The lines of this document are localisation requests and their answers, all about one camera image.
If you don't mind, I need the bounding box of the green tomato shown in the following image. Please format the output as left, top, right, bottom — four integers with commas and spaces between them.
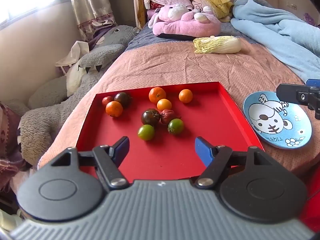
168, 118, 184, 135
138, 124, 155, 141

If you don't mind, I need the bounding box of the dark purple tomato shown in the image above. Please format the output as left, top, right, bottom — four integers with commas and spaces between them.
141, 108, 161, 126
114, 92, 131, 108

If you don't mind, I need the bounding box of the wrinkled red fruit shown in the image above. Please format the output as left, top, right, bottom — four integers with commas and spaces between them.
160, 109, 176, 125

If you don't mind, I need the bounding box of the small yellow-orange mandarin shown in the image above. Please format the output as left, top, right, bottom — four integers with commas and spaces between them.
157, 99, 172, 111

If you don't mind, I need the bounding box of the large orange mandarin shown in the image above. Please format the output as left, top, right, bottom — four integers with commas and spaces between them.
149, 87, 166, 104

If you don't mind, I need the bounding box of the blue cartoon tiger plate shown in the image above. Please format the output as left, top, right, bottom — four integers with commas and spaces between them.
243, 91, 312, 150

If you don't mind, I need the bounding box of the light blue blanket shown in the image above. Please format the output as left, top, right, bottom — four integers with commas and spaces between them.
231, 0, 319, 82

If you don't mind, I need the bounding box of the red shallow tray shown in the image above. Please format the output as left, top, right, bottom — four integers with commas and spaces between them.
76, 82, 261, 181

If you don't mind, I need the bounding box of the small red tomato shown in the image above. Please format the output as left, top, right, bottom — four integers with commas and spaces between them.
101, 96, 114, 107

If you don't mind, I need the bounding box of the pink dotted bedspread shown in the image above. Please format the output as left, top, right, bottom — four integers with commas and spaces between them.
38, 27, 319, 174

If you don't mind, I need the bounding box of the dark purple tomato back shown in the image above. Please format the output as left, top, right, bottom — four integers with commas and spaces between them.
114, 92, 131, 108

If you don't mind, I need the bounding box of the grey shark plush toy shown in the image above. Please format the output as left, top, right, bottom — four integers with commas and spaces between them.
5, 25, 139, 166

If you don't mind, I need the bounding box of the napa cabbage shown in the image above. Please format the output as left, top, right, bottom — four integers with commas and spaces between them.
193, 36, 241, 54

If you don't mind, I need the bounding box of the white tote bag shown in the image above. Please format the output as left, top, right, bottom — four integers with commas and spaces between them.
55, 41, 89, 75

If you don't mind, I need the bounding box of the yellow plush garment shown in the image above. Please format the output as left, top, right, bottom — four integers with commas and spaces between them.
191, 0, 233, 22

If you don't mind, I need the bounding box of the pink plush bunny pillow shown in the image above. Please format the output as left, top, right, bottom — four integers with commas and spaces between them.
148, 4, 221, 40

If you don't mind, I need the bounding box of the floral beige curtain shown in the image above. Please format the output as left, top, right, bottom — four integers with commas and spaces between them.
71, 0, 116, 42

